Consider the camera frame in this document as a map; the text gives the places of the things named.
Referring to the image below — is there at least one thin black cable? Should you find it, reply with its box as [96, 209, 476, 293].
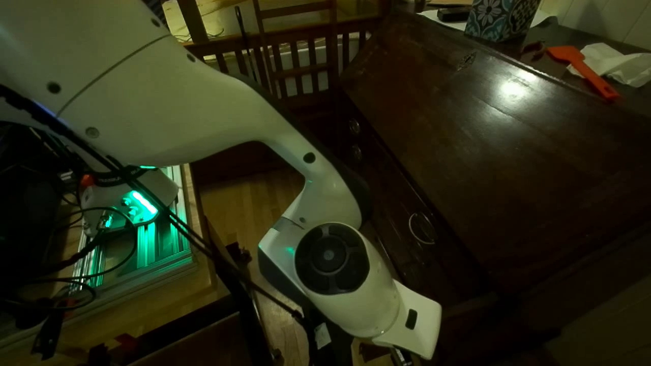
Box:
[37, 200, 141, 290]

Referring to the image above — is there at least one oval brass drawer handle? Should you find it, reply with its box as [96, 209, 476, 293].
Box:
[407, 209, 439, 247]

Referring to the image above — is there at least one white cable tag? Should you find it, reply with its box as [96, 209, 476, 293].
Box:
[313, 323, 334, 351]

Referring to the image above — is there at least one dark wooden secretary desk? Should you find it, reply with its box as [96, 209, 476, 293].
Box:
[331, 8, 651, 366]

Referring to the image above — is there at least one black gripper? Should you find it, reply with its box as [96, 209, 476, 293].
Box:
[388, 343, 416, 366]

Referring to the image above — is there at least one red plastic scraper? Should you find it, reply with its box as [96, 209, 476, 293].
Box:
[545, 42, 621, 104]

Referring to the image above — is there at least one wooden chair back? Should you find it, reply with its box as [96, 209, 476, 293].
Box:
[249, 0, 339, 32]

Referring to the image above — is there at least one black tripod stand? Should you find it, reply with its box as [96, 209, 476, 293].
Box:
[201, 239, 287, 366]

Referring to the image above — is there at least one red and black clamp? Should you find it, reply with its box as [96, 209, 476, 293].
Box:
[86, 332, 148, 366]

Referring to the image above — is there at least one dark wooden crib railing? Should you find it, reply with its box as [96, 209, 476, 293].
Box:
[182, 0, 392, 117]

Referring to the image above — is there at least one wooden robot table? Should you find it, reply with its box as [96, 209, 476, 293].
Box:
[0, 161, 236, 357]

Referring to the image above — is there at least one black equipment box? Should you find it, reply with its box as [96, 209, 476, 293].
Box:
[0, 124, 68, 301]

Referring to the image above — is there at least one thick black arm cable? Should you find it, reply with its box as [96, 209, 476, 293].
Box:
[0, 83, 354, 366]

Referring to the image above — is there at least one white paper sheet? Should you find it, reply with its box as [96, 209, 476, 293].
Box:
[416, 1, 472, 32]

